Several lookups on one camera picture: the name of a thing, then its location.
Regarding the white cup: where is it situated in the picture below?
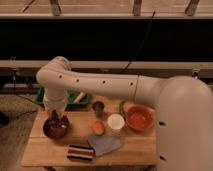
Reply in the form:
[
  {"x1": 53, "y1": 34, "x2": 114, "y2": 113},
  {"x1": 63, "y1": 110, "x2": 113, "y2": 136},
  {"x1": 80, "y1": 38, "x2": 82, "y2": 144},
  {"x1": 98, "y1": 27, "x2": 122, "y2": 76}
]
[{"x1": 107, "y1": 114, "x2": 125, "y2": 133}]

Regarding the wooden table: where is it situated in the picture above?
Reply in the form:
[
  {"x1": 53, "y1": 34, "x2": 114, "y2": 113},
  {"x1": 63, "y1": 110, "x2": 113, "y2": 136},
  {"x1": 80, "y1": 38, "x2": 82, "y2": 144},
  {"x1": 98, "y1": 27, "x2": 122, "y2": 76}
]
[{"x1": 21, "y1": 96, "x2": 156, "y2": 167}]

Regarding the orange bowl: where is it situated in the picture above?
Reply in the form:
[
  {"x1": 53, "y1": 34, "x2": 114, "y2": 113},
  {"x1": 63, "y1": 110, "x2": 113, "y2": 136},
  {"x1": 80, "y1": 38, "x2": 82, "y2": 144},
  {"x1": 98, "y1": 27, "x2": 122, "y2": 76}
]
[{"x1": 125, "y1": 106, "x2": 153, "y2": 132}]

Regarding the dark metal cup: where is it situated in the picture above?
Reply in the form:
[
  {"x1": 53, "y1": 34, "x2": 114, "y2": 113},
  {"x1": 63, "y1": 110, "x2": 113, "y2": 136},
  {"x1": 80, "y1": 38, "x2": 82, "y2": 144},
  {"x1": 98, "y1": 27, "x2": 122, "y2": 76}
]
[{"x1": 92, "y1": 101, "x2": 105, "y2": 118}]

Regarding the grey cloth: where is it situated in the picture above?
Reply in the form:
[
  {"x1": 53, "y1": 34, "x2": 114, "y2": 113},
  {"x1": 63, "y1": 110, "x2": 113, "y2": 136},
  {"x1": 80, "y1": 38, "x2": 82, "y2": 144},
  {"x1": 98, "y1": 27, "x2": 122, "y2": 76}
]
[{"x1": 88, "y1": 134, "x2": 123, "y2": 157}]

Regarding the green plastic tray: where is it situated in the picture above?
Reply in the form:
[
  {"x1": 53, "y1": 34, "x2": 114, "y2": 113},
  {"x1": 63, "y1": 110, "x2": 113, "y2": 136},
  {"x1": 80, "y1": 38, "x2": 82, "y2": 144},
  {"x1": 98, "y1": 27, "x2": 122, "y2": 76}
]
[{"x1": 35, "y1": 87, "x2": 93, "y2": 109}]

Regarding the purple bowl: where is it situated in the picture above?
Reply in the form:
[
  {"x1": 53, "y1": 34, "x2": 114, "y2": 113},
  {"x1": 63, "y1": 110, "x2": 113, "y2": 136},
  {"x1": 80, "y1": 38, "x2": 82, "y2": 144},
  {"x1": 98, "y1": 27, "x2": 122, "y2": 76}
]
[{"x1": 43, "y1": 118, "x2": 70, "y2": 139}]

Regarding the dark grape bunch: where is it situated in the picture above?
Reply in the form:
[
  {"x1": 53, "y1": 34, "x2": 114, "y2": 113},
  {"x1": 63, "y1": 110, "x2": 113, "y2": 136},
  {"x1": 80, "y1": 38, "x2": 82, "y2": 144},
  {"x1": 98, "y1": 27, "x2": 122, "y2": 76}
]
[{"x1": 50, "y1": 110, "x2": 69, "y2": 128}]

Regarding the orange peach fruit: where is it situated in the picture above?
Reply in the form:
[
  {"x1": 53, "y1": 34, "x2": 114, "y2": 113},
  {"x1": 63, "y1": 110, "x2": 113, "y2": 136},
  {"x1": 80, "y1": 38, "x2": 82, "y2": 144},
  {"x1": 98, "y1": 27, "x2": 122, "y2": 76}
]
[{"x1": 91, "y1": 121, "x2": 105, "y2": 135}]

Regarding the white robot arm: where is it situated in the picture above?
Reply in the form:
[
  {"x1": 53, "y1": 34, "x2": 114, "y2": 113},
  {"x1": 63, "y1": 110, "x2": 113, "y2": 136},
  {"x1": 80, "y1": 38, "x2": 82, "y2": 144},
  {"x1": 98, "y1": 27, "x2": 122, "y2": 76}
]
[{"x1": 36, "y1": 56, "x2": 213, "y2": 171}]

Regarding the yellow corn cob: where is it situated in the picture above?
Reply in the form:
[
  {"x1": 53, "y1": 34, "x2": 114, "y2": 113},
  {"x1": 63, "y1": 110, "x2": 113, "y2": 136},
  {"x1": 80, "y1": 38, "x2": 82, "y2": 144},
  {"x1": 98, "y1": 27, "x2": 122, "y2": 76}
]
[{"x1": 74, "y1": 92, "x2": 86, "y2": 103}]

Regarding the black hanging cable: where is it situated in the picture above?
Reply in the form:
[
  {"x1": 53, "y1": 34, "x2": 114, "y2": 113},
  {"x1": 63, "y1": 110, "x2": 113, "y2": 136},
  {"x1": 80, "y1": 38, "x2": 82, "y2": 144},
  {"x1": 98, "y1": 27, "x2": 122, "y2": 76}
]
[{"x1": 120, "y1": 10, "x2": 157, "y2": 75}]

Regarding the striped sponge block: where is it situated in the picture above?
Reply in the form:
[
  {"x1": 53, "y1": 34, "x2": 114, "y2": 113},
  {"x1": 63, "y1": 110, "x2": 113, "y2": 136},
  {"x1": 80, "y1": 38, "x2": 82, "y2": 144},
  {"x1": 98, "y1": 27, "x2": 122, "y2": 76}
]
[{"x1": 67, "y1": 145, "x2": 95, "y2": 161}]

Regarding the green cucumber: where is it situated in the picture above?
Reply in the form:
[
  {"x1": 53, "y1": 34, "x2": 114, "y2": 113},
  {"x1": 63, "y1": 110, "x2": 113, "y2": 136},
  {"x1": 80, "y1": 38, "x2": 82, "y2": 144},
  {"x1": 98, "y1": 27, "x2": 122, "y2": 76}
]
[{"x1": 119, "y1": 101, "x2": 126, "y2": 119}]

